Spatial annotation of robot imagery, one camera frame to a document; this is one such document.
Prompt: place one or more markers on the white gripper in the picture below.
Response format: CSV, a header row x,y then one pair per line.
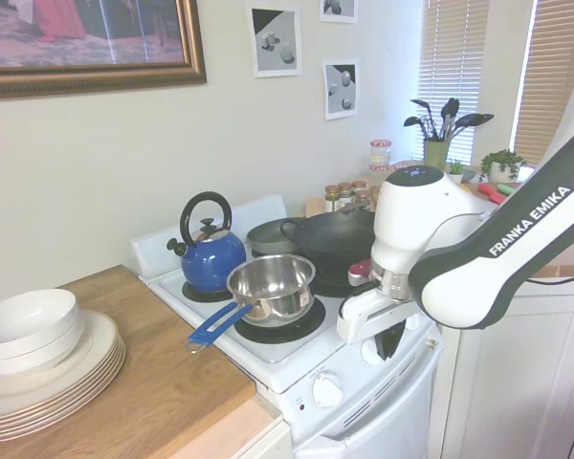
x,y
359,320

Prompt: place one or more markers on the white stove knob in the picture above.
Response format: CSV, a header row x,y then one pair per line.
x,y
327,391
367,356

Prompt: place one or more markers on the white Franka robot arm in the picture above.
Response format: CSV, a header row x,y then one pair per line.
x,y
411,215

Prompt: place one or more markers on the white electric stove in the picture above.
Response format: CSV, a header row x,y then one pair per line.
x,y
277,349

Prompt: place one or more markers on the black coil burner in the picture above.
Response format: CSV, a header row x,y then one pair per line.
x,y
196,294
330,288
287,334

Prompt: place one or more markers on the white oven door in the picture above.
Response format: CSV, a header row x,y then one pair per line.
x,y
387,430

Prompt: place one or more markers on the black wok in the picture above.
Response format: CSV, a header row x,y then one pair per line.
x,y
330,239

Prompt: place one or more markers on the white cabinet with door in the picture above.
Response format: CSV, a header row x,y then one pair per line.
x,y
507,392

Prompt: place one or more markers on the glass spice jar copper lid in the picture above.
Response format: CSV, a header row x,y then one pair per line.
x,y
345,195
332,201
359,185

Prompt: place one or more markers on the wooden cutting board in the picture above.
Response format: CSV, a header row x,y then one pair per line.
x,y
315,206

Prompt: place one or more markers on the grey frying pan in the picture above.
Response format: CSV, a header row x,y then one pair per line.
x,y
268,239

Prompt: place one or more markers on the yellow knife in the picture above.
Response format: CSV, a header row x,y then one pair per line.
x,y
466,187

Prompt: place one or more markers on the small plant white pot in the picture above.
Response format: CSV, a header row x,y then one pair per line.
x,y
455,178

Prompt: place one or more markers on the red knife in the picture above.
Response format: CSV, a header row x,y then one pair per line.
x,y
488,192

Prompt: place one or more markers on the glass jar red checkered lid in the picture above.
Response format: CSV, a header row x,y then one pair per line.
x,y
380,155

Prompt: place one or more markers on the green knife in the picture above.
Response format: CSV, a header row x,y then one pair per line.
x,y
506,189

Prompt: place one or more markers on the green utensil holder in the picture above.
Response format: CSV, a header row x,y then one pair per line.
x,y
436,155

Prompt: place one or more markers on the bushy plant white pot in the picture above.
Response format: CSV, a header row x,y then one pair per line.
x,y
502,162

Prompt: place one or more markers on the black kitchen utensil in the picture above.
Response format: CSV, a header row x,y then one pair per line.
x,y
476,119
420,103
450,112
413,122

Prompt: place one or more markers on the tall grey shapes paper print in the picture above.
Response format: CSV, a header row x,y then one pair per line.
x,y
340,91

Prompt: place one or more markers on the white plate gold rim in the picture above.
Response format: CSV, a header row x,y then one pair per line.
x,y
52,420
52,414
52,394
52,407
95,344
52,400

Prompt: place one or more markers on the large grey shapes paper print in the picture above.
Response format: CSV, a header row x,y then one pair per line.
x,y
273,38

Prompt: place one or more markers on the white bowl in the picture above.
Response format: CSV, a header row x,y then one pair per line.
x,y
28,311
52,342
52,361

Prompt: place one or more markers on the small grey shapes paper print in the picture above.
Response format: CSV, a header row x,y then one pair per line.
x,y
337,9

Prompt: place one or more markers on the gold framed painting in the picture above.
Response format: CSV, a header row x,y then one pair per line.
x,y
76,28

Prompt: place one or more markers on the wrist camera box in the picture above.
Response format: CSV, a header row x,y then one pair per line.
x,y
359,270

